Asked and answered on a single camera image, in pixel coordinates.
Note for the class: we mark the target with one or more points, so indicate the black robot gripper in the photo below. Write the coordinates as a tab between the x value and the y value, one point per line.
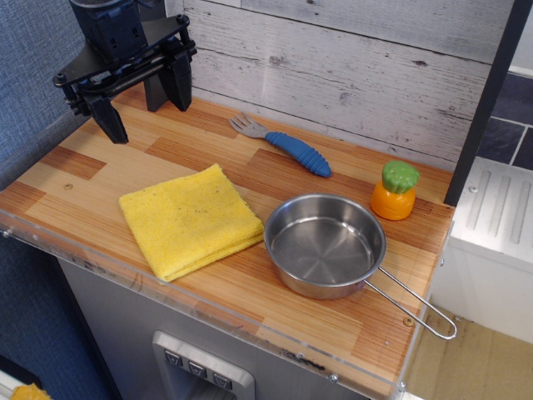
120	51

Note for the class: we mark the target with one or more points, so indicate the blue handled grey fork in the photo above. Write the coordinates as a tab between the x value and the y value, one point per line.
305	154

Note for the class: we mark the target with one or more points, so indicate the yellow folded cloth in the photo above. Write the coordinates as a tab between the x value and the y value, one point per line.
186	223

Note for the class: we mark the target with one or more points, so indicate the stainless steel pan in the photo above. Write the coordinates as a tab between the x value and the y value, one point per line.
325	246

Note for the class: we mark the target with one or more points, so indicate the clear acrylic edge guard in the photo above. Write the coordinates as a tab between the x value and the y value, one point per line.
123	307

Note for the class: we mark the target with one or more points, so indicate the orange toy carrot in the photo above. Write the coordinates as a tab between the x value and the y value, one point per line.
394	196

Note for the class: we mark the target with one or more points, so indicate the grey dispenser button panel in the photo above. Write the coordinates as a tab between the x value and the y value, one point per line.
191	373

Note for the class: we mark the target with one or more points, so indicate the yellow object bottom corner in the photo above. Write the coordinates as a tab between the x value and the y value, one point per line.
29	392

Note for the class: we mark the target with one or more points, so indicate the white ridged appliance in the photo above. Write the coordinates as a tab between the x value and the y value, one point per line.
486	269

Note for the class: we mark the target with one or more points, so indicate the black vertical post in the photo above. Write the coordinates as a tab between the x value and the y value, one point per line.
505	52

